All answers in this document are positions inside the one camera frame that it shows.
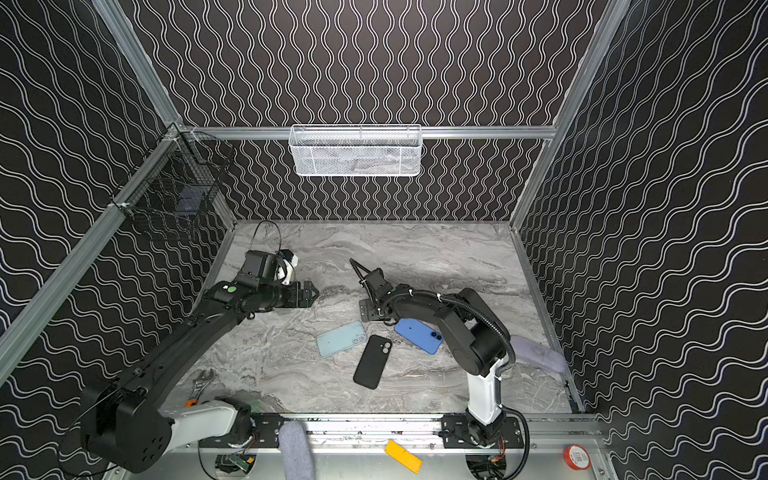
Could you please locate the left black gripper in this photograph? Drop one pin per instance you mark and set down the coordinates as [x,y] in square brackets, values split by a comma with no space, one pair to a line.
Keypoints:
[303,294]

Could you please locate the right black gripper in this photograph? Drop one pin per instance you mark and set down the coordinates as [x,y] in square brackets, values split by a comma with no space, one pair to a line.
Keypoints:
[374,295]

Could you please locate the black phone case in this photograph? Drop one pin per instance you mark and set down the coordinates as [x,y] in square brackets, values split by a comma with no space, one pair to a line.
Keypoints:
[372,362]

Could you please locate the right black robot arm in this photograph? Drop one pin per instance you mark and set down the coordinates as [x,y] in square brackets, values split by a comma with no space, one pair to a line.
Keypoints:
[476,338]

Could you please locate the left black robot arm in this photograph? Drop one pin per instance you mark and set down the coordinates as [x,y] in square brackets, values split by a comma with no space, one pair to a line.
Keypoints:
[122,421]

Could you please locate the light green phone case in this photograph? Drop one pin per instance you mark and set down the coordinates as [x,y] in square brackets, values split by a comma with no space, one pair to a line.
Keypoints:
[341,339]

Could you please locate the blue phone case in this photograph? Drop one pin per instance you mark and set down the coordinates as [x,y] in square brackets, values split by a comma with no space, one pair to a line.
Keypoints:
[419,334]

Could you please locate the yellow block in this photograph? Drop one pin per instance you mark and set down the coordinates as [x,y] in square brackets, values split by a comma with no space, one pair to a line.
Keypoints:
[404,457]

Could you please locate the grey cloth roll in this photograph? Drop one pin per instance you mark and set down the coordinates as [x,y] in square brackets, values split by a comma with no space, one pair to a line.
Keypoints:
[296,453]

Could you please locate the purple grey cloth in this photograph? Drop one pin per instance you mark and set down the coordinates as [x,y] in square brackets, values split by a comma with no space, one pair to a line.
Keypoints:
[538,355]

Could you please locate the red tape roll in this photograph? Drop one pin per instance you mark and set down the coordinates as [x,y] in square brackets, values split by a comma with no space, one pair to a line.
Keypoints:
[577,458]

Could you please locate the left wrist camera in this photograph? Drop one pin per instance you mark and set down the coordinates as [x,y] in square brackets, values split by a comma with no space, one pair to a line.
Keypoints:
[287,263]

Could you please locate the orange handled wrench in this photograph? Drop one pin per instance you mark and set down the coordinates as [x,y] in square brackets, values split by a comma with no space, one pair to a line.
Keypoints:
[200,382]

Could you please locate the white wire basket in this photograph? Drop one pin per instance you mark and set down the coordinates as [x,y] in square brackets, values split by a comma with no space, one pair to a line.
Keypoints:
[356,150]

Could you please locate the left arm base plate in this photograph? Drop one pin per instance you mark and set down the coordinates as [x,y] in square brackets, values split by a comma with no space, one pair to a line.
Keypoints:
[259,431]

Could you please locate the black wire basket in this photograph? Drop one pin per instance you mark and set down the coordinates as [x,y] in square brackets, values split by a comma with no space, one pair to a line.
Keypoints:
[180,200]

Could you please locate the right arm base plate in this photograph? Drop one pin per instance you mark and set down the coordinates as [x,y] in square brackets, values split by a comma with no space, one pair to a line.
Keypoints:
[462,431]

